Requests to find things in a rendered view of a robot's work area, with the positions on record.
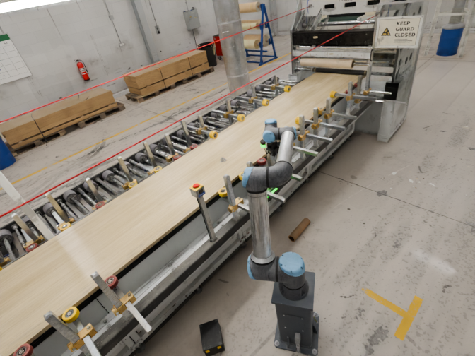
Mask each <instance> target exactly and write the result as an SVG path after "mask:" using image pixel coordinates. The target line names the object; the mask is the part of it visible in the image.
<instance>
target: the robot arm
mask: <svg viewBox="0 0 475 356"><path fill-rule="evenodd" d="M264 123H265V128H264V132H263V136H262V138H263V140H264V141H265V142H267V148H266V150H268V152H266V154H270V155H271V157H270V160H273V159H274V161H275V163H274V164H273V166H270V167H254V166H253V167H246V168H245V171H244V173H243V178H242V185H243V187H244V188H247V196H248V203H249V211H250V225H251V232H252V246H253V252H252V253H251V255H249V257H248V261H247V262H248V264H247V271H248V275H249V277H250V278H251V279H254V280H265V281H272V282H279V284H278V286H279V290H280V292H281V294H282V295H283V296H284V297H285V298H286V299H289V300H292V301H298V300H301V299H303V298H304V297H306V295H307V294H308V291H309V284H308V281H307V279H306V277H305V263H304V261H303V258H302V257H301V256H300V255H299V254H297V253H294V252H286V253H284V254H282V256H275V253H274V252H273V251H272V250H271V236H270V226H269V207H268V196H267V188H274V187H278V186H280V185H282V184H285V183H286V182H287V181H288V180H289V179H290V178H291V177H292V175H293V166H292V164H291V160H292V154H293V142H294V140H295V139H297V134H296V127H294V126H292V127H278V128H277V120H276V119H267V120H265V122H264ZM278 146H279V147H278Z"/></svg>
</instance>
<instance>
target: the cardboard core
mask: <svg viewBox="0 0 475 356"><path fill-rule="evenodd" d="M309 224H310V220H309V219H308V218H304V219H303V220H302V222H301V223H300V224H299V225H298V226H297V227H296V228H295V229H294V231H292V232H291V234H290V235H289V236H288V238H289V240H290V241H292V242H294V241H295V240H296V239H297V238H298V237H299V236H300V235H301V234H302V232H303V231H304V230H305V229H306V227H307V226H308V225H309Z"/></svg>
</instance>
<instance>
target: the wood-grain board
mask: <svg viewBox="0 0 475 356"><path fill-rule="evenodd" d="M350 81H351V82H353V86H354V83H357V82H358V79H357V78H346V77H336V76H318V75H311V76H309V77H307V78H306V79H305V80H303V81H301V82H299V83H298V84H296V85H294V86H293V87H292V88H291V90H290V92H284V93H282V94H280V95H279V96H277V97H275V98H274V99H273V100H271V101H269V105H268V106H264V105H263V106H261V107H260V108H258V109H256V110H255V111H253V112H252V113H250V114H248V115H247V116H246V117H245V120H244V121H237V122H236V123H234V124H233V125H231V126H229V127H228V128H226V129H225V130H223V131H222V132H220V133H218V137H217V138H216V139H213V138H210V139H209V140H207V141H206V142H204V143H202V144H201V145H200V146H198V147H196V148H195V149H193V150H191V151H190V152H188V153H187V154H185V155H183V156H182V157H180V158H179V159H177V160H176V161H174V162H172V163H171V164H169V165H168V166H166V167H164V168H163V169H161V170H160V171H158V172H156V173H155V174H153V175H152V176H150V177H149V178H147V179H145V180H143V181H142V182H141V183H139V184H137V185H136V186H134V187H133V188H131V189H130V190H128V191H126V192H124V193H123V194H122V195H120V196H118V197H117V198H115V199H114V200H112V201H110V202H109V203H107V204H105V205H104V206H103V207H101V208H99V209H97V210H96V211H95V212H93V213H91V214H90V215H88V216H86V217H85V218H84V219H82V220H80V221H78V222H77V223H76V224H74V225H72V226H71V227H69V228H67V229H66V230H64V231H63V232H61V233H59V234H58V235H57V236H55V237H53V238H51V239H50V240H48V241H47V242H45V243H44V244H42V245H40V246H39V247H38V248H36V249H34V250H32V251H31V252H29V253H28V254H26V255H25V256H23V257H21V258H20V259H18V260H17V261H15V262H13V263H12V264H10V265H9V266H7V267H5V268H4V269H2V270H1V271H0V356H13V354H14V352H15V351H16V350H17V349H18V348H19V347H20V346H21V345H23V344H26V343H28V344H31V343H32V342H33V341H34V340H35V339H37V338H38V337H39V336H41V335H42V334H43V333H44V332H45V331H47V330H48V329H49V328H51V327H52V326H51V325H50V324H49V323H47V322H46V321H45V319H44V317H43V316H44V315H45V314H46V313H47V312H48V311H50V310H51V311H52V312H53V313H54V314H55V315H56V316H58V317H59V318H60V319H62V315H63V313H64V312H65V311H66V310H67V309H68V308H70V307H77V306H78V305H79V304H80V303H82V302H83V301H84V300H86V299H87V298H88V297H90V296H91V295H92V294H93V293H94V292H96V291H97V290H98V289H100V288H99V286H98V285H97V284H96V283H95V281H94V280H93V279H92V278H91V276H90V275H91V274H93V273H94V272H96V271H97V272H98V274H99V275H100V277H101V278H102V279H103V280H104V281H105V279H106V278H108V277H109V276H111V275H114V276H116V275H117V274H118V273H120V272H121V271H122V270H124V269H125V268H126V267H127V266H128V265H129V264H131V263H132V262H133V261H135V260H136V259H137V258H138V257H140V256H141V255H142V254H144V253H145V252H146V251H148V250H149V249H150V248H151V247H152V246H153V245H155V244H156V243H157V242H159V241H160V240H161V239H162V238H164V237H165V236H166V235H167V234H169V233H170V232H171V231H173V230H174V229H175V228H176V227H177V226H179V225H180V224H181V223H183V222H184V221H185V220H186V219H187V218H189V217H190V216H191V215H193V214H194V213H195V212H197V211H198V210H199V209H200V208H199V204H198V202H197V199H196V198H195V197H193V196H192V195H191V192H190V190H189V187H190V186H191V185H193V184H195V183H196V182H198V183H200V184H202V185H204V189H205V192H206V193H205V194H204V195H203V197H204V200H205V204H207V203H208V202H209V201H210V200H211V199H213V198H214V197H215V196H217V195H218V191H219V189H222V188H225V183H224V180H223V176H224V175H225V174H227V175H230V180H231V183H233V182H234V181H235V180H236V179H238V178H239V174H240V173H241V172H244V171H245V168H246V167H247V164H246V163H247V162H249V161H250V162H252V164H253V166H254V165H256V164H257V160H258V159H259V158H264V157H266V152H265V150H266V148H262V147H261V145H260V140H262V139H263V138H262V136H263V132H264V128H265V123H264V122H265V120H267V119H276V120H277V128H278V127H284V126H288V127H292V126H294V127H296V131H298V130H299V129H300V127H299V124H296V123H295V118H296V117H299V116H300V115H304V116H305V119H308V120H312V119H313V109H314V108H315V107H318V108H322V109H323V110H325V109H326V99H327V98H328V97H329V98H331V104H332V103H333V102H335V101H336V100H337V99H339V98H340V97H338V96H336V97H335V98H332V97H330V96H329V95H330V92H331V91H336V92H338V93H344V94H345V93H346V90H348V83H349V82H350ZM264 149H265V150H264ZM222 157H224V158H225V159H227V160H226V162H220V161H221V160H220V159H221V158H222Z"/></svg>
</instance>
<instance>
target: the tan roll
mask: <svg viewBox="0 0 475 356"><path fill-rule="evenodd" d="M296 63H300V65H301V66H315V67H327V68H340V69H352V68H353V67H354V66H369V65H370V64H368V63H354V62H353V59H330V58H310V57H302V58H301V60H296Z"/></svg>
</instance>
